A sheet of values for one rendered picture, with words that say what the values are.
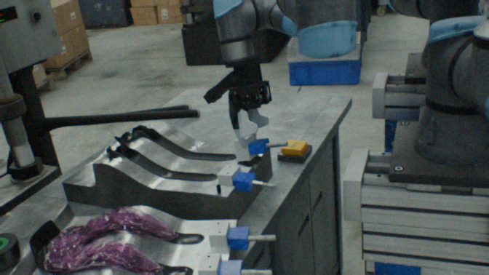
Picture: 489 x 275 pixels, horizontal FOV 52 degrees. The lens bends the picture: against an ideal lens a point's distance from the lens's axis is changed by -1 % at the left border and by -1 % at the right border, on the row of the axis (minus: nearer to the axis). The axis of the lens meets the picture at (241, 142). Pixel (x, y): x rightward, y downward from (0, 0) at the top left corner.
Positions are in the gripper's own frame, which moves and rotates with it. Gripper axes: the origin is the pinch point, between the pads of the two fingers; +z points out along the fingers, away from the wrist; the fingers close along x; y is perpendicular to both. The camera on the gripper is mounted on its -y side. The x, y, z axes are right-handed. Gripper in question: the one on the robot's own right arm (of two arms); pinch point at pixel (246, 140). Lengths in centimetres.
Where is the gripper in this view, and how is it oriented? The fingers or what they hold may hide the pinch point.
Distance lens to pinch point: 126.4
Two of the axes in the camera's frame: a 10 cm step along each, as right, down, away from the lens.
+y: 8.8, -0.5, -4.6
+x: 4.3, -3.0, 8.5
